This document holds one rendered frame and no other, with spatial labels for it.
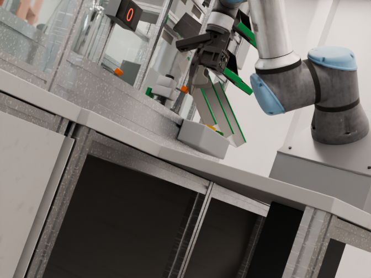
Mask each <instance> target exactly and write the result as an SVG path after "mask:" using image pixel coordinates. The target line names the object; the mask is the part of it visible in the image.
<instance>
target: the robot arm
mask: <svg viewBox="0 0 371 278"><path fill-rule="evenodd" d="M245 2H248V6H249V10H250V15H251V20H252V26H253V31H254V35H255V40H256V45H257V51H258V56H259V58H258V60H257V61H256V63H255V71H256V73H253V74H252V75H250V84H251V87H252V90H253V93H254V95H255V97H256V100H257V102H258V104H259V106H260V107H261V109H262V110H263V111H264V113H266V114H267V115H269V116H273V115H278V114H285V113H286V112H289V111H293V110H296V109H300V108H304V107H306V106H310V105H314V107H315V109H314V113H313V116H312V121H311V135H312V137H313V139H314V140H316V141H317V142H320V143H323V144H327V145H344V144H348V143H352V142H356V141H358V140H360V139H362V138H363V137H365V136H366V135H367V134H368V132H369V120H368V118H367V116H366V114H365V112H364V109H363V107H362V105H361V103H360V98H359V86H358V75H357V69H358V66H357V65H356V57H355V54H354V53H353V51H351V50H350V49H348V48H345V47H342V46H319V47H315V48H313V49H311V50H309V52H308V54H307V59H305V60H301V56H300V55H299V54H298V53H296V52H295V51H294V50H293V46H292V40H291V37H290V31H289V25H288V19H287V13H286V9H285V3H284V0H215V3H214V6H213V8H212V11H211V13H210V17H209V19H208V22H207V27H206V30H205V31H206V32H207V33H205V34H201V35H197V36H193V37H190V38H186V39H182V40H178V41H176V48H177V49H178V50H179V51H180V52H186V51H190V50H194V49H196V51H195V53H194V56H193V59H192V61H191V64H190V70H189V79H188V90H189V94H190V95H193V94H194V92H195V91H196V89H197V88H210V87H211V85H212V82H211V81H210V80H209V79H208V74H209V71H208V70H207V68H209V69H211V70H212V71H215V72H218V71H219V72H224V71H225V68H226V65H227V62H228V60H229V54H228V53H229V52H228V50H227V49H228V46H229V44H230V41H233V39H234V36H232V34H231V33H230V31H231V28H232V25H233V23H234V20H235V18H236V14H237V11H238V9H239V6H240V5H241V3H245Z"/></svg>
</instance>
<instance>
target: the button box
mask: <svg viewBox="0 0 371 278"><path fill-rule="evenodd" d="M177 140H179V141H181V142H183V143H185V144H187V145H188V146H190V147H192V148H194V149H196V150H198V151H199V152H201V153H204V154H207V155H209V156H212V157H215V158H218V159H222V160H223V159H224V158H225V155H226V152H227V149H228V146H229V144H230V141H229V140H228V139H227V138H225V137H223V136H222V135H220V134H219V133H218V132H215V131H214V130H212V129H211V128H209V127H208V126H207V125H205V124H204V125H203V124H200V123H197V122H194V121H190V120H188V119H184V120H183V123H182V126H181V129H180V131H179V134H178V137H177Z"/></svg>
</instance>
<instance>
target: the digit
mask: <svg viewBox="0 0 371 278"><path fill-rule="evenodd" d="M136 10H137V6H136V5H134V4H133V2H131V1H130V2H129V5H128V8H127V10H126V13H125V16H124V19H123V21H124V22H126V23H127V24H129V25H131V23H132V20H133V18H134V15H135V12H136Z"/></svg>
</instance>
